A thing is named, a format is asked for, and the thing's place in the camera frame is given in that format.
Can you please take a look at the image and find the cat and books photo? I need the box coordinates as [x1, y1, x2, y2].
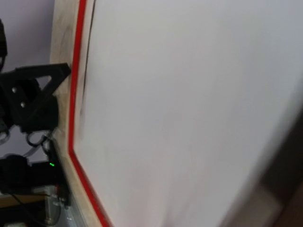
[75, 0, 303, 227]

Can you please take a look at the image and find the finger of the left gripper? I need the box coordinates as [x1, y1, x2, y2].
[0, 63, 71, 132]

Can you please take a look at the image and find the wooden red picture frame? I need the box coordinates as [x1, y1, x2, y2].
[50, 0, 112, 227]

